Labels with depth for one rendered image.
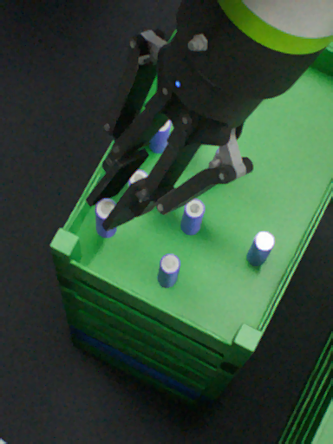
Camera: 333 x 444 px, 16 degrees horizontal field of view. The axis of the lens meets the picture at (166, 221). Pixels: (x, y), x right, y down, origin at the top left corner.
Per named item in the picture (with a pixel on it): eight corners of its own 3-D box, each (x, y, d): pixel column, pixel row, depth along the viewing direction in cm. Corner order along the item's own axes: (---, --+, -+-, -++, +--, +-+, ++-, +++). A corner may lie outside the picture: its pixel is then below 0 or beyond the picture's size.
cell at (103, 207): (101, 214, 102) (101, 193, 95) (120, 224, 101) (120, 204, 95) (92, 231, 101) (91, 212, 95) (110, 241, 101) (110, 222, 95)
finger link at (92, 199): (120, 167, 90) (115, 159, 90) (88, 207, 95) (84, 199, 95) (149, 154, 91) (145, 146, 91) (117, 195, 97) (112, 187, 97)
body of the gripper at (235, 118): (310, 80, 78) (248, 148, 86) (240, -18, 80) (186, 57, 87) (230, 114, 74) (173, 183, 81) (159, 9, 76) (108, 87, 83)
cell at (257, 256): (278, 237, 103) (269, 253, 110) (259, 227, 103) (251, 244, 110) (269, 254, 103) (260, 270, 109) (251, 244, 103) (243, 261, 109)
